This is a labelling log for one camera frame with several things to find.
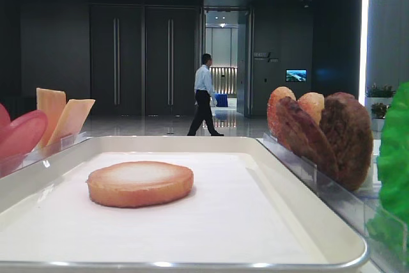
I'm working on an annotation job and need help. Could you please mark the bread slice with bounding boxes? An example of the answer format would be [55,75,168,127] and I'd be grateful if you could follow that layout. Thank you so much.
[86,161,194,208]

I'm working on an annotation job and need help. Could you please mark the left meat patty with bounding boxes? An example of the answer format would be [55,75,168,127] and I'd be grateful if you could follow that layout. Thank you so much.
[276,97,339,180]

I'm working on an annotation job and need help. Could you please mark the meat patty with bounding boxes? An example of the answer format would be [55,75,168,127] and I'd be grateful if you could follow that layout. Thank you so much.
[320,92,373,191]
[276,97,339,180]

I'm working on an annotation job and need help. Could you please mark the right cheese slice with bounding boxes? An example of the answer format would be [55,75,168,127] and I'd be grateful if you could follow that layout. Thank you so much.
[47,99,95,146]

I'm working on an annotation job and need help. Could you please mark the cheese slice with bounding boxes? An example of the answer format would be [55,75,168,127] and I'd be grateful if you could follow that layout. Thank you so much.
[47,99,95,146]
[36,88,66,149]

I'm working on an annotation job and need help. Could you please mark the right meat patty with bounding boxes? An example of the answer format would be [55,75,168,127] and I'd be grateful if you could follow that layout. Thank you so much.
[320,92,373,191]

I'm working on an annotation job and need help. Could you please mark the left cheese slice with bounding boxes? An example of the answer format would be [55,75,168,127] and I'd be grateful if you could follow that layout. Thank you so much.
[36,88,66,149]

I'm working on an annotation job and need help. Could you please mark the right tomato slice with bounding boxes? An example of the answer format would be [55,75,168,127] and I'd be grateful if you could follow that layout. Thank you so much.
[1,110,48,160]

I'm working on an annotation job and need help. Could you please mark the tomato slice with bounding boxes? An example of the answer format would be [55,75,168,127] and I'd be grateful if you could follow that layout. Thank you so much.
[0,104,12,144]
[1,110,48,160]

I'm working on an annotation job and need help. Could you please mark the left tomato slice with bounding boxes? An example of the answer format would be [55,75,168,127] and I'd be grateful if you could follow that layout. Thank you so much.
[0,104,12,144]

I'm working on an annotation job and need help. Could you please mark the green lettuce leaf in rack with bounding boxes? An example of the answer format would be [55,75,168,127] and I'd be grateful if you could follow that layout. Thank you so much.
[367,82,408,246]

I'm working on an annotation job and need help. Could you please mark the walking man white shirt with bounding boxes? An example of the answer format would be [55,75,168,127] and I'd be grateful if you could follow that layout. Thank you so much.
[187,53,224,137]

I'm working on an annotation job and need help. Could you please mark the left bun slice far rack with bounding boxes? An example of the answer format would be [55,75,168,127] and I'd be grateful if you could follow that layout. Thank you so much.
[266,86,295,150]

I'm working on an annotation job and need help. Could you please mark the bun slice rack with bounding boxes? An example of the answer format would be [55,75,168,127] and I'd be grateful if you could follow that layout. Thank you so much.
[266,86,295,150]
[297,92,325,125]

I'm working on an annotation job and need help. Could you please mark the white rectangular tray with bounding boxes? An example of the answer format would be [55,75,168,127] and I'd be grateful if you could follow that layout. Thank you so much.
[1,136,369,272]

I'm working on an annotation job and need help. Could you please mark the right bun slice far rack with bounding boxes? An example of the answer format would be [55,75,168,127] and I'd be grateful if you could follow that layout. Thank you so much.
[297,92,325,125]

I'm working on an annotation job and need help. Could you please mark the potted plant lower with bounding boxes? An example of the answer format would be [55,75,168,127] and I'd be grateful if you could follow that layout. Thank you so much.
[371,102,388,119]

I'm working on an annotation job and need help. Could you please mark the potted plant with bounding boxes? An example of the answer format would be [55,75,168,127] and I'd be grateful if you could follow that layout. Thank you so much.
[371,102,388,119]
[366,83,396,98]

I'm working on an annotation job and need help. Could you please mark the potted plant upper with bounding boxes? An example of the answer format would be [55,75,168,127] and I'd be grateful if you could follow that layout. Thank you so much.
[366,83,396,98]

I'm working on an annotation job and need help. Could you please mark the wall display screen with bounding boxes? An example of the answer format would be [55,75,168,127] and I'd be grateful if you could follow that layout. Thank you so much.
[286,70,307,82]

